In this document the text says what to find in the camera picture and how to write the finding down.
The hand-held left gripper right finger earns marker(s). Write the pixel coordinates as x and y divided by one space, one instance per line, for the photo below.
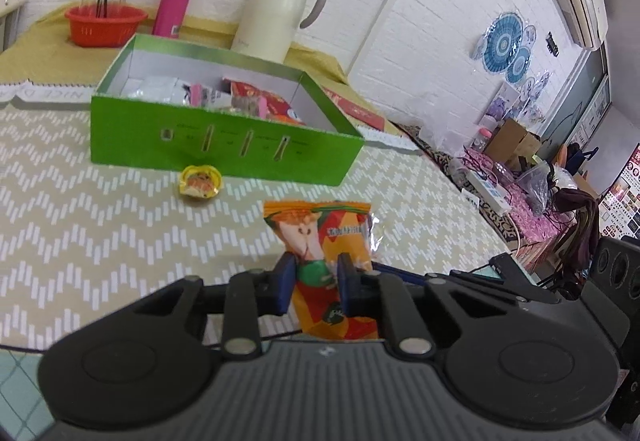
347 286

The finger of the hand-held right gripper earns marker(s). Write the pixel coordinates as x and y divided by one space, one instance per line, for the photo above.
510 271
400 270

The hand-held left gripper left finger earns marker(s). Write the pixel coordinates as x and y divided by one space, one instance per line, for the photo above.
284 283

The orange cartoon snack packet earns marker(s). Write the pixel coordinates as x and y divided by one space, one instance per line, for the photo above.
315 231

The green cardboard box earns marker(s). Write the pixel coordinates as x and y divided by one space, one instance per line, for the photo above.
225 146

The large red snack bag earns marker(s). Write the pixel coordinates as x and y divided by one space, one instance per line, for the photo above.
280 108

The zip bag with dark snacks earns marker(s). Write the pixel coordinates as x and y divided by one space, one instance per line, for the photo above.
207 97

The pile of pink packets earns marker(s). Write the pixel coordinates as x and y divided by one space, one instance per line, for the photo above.
530 221

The dark maroon cloth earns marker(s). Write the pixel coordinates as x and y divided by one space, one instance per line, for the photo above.
580 231

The white power strip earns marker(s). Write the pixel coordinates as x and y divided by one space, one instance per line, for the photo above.
487 191

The printed poster board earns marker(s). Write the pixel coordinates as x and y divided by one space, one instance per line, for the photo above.
625 196

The clear plastic bag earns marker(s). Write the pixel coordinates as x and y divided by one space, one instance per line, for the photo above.
537 186

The yellow jelly cup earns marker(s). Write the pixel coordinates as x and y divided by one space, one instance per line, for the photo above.
200 183

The pink lid plastic jar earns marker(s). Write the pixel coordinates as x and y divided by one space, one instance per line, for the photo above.
482 138

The red envelope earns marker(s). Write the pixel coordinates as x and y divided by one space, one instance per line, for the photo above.
355 111

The cream thermos jug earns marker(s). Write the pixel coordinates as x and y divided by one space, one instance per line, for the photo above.
270 11

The red plastic basket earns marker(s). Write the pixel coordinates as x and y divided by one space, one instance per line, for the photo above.
100 33

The yellow cloth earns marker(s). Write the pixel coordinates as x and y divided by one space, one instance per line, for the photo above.
40 51

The cartoon wall pictures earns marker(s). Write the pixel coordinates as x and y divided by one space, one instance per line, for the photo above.
520 98

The small blue fan wall decoration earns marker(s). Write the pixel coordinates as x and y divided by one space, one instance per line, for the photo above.
520 66

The large blue fan wall decoration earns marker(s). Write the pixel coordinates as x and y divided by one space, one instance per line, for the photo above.
502 41

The black wall sign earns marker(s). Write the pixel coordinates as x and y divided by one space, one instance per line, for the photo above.
552 43

